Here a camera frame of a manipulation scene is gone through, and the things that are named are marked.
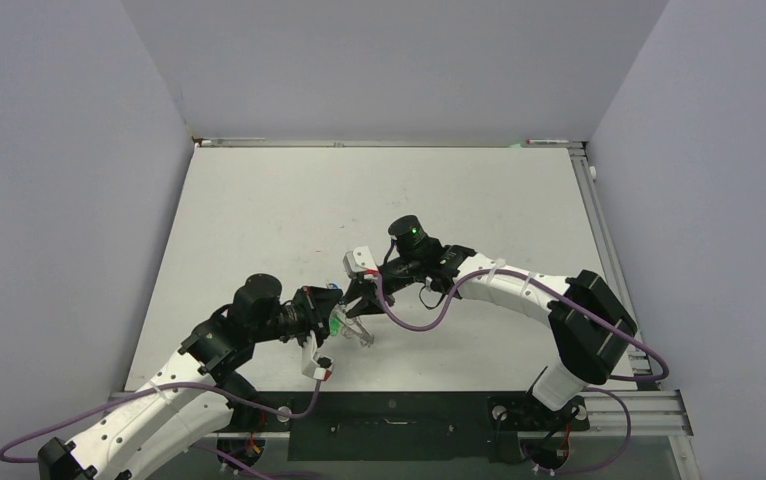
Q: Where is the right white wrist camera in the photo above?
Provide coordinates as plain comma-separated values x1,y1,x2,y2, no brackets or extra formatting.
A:
343,246,378,278

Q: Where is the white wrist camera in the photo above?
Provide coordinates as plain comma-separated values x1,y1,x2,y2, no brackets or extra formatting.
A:
343,246,378,278
301,332,333,382

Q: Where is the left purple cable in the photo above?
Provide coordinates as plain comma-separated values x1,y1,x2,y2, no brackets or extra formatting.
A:
0,370,325,480

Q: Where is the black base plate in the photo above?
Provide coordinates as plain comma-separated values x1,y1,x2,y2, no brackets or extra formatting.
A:
217,391,590,465

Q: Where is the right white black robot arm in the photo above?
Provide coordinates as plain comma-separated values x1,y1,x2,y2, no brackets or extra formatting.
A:
343,215,638,428

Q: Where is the aluminium frame rail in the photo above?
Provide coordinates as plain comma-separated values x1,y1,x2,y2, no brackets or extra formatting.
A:
96,390,694,440

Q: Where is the silver disc key ring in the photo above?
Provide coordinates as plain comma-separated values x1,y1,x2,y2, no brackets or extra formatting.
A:
329,301,376,348

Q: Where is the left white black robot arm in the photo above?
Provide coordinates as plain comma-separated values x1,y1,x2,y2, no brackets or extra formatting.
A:
37,274,342,479

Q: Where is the green key tag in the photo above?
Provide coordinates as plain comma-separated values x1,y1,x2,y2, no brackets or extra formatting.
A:
329,315,342,337

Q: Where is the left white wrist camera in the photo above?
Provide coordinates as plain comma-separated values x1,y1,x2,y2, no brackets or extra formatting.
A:
301,332,333,382

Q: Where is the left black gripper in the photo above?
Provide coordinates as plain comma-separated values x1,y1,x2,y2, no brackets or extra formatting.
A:
250,284,342,351

